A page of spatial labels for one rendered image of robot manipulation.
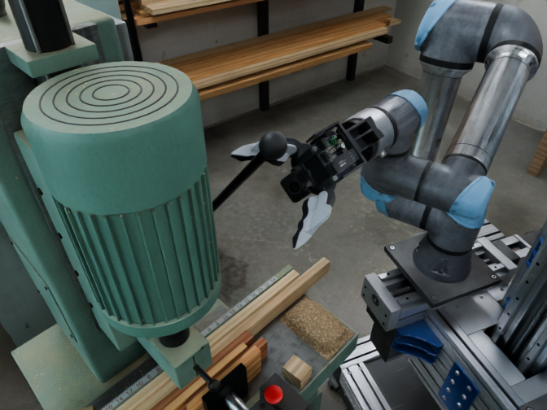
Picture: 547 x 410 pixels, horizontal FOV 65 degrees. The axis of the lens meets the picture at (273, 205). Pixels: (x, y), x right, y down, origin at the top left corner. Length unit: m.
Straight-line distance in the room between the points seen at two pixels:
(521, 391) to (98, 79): 1.09
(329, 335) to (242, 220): 1.69
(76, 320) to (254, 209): 1.85
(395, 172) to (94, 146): 0.51
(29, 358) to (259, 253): 1.43
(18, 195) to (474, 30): 0.87
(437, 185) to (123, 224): 0.50
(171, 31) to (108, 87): 2.61
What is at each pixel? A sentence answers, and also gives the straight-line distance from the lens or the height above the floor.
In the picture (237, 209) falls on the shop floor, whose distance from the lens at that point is 2.62.
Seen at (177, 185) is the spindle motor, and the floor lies 1.43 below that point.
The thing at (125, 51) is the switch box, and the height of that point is 1.43.
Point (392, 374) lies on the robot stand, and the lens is 1.75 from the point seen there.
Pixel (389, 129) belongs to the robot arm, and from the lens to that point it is 0.68.
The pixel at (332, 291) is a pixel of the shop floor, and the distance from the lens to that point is 2.19.
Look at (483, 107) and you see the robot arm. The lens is 0.86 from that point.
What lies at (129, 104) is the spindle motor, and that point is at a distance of 0.45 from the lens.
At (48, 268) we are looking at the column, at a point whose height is 1.18.
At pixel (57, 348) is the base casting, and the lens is 1.16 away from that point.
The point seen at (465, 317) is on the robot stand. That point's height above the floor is 0.73.
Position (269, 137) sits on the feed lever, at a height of 1.44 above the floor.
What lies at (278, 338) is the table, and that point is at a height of 0.90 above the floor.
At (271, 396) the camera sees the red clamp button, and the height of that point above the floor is 1.02.
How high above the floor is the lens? 1.70
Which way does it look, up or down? 40 degrees down
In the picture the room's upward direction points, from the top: straight up
